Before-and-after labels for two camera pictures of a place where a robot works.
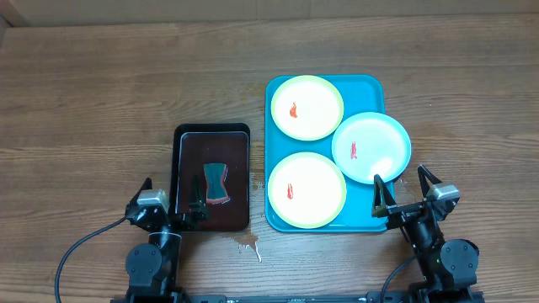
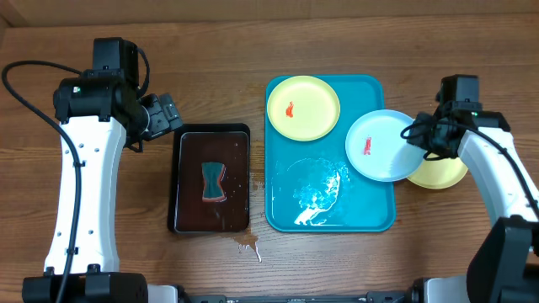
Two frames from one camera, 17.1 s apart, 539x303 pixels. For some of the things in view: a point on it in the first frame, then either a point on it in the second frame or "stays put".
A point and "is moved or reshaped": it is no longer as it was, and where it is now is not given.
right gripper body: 409,207 to 427,137
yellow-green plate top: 307,108 stays put
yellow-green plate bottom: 306,190 to 439,172
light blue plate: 369,144 is moved or reshaped
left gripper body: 179,223 to 162,119
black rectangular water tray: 220,155 stays put
